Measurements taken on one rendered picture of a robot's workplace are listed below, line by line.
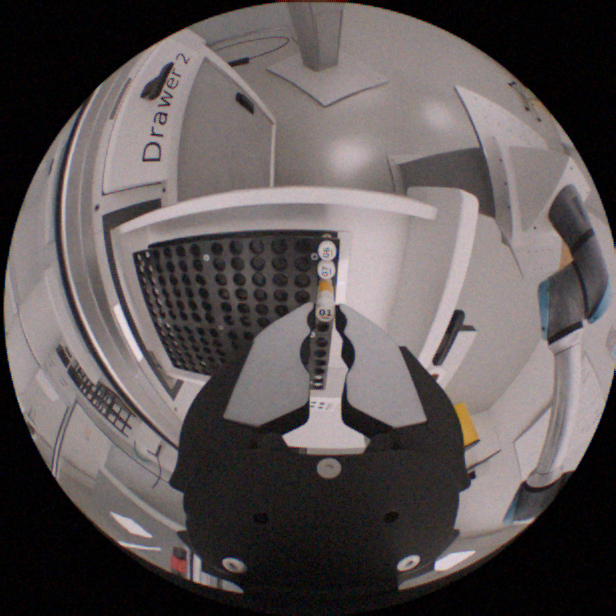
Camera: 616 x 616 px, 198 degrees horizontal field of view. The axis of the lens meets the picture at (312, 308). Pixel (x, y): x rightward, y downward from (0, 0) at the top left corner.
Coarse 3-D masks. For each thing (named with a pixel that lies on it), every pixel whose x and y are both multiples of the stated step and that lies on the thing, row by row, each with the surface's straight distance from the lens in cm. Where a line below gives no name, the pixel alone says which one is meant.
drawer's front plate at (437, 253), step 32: (416, 192) 23; (448, 192) 17; (416, 224) 22; (448, 224) 17; (416, 256) 21; (448, 256) 16; (416, 288) 21; (448, 288) 16; (416, 320) 20; (448, 320) 18; (416, 352) 20
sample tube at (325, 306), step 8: (320, 280) 16; (328, 280) 16; (320, 288) 15; (328, 288) 14; (320, 296) 13; (328, 296) 13; (320, 304) 12; (328, 304) 12; (320, 312) 12; (328, 312) 12; (328, 320) 13
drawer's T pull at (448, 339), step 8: (456, 312) 22; (456, 320) 22; (448, 328) 23; (456, 328) 22; (448, 336) 22; (456, 336) 23; (440, 344) 22; (448, 344) 23; (440, 352) 24; (448, 352) 24; (432, 360) 25; (440, 360) 24
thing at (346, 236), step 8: (344, 232) 21; (344, 240) 21; (344, 248) 21; (344, 256) 21; (344, 264) 21; (344, 272) 22; (344, 280) 22; (344, 288) 23; (336, 296) 23; (344, 296) 23
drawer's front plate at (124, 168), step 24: (168, 48) 40; (144, 72) 34; (168, 96) 35; (120, 120) 28; (144, 120) 30; (168, 120) 34; (120, 144) 27; (144, 144) 29; (168, 144) 33; (120, 168) 26; (144, 168) 28
